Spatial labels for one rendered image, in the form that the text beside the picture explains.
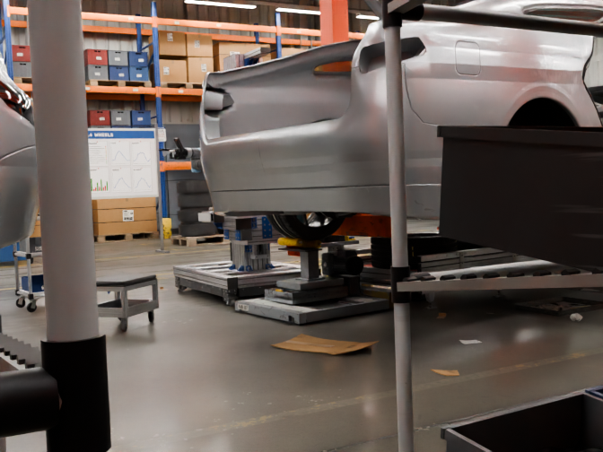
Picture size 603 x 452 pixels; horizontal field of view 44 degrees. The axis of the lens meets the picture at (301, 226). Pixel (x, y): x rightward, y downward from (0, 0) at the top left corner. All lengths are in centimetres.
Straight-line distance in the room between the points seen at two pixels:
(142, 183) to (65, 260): 1107
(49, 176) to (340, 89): 495
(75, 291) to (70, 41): 13
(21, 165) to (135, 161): 888
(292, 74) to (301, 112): 25
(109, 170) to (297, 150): 789
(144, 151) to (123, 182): 57
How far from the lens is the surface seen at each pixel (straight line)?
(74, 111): 42
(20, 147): 262
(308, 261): 548
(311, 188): 363
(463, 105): 353
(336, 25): 600
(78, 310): 42
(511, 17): 154
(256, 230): 609
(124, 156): 1142
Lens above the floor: 91
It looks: 3 degrees down
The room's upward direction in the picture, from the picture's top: 2 degrees counter-clockwise
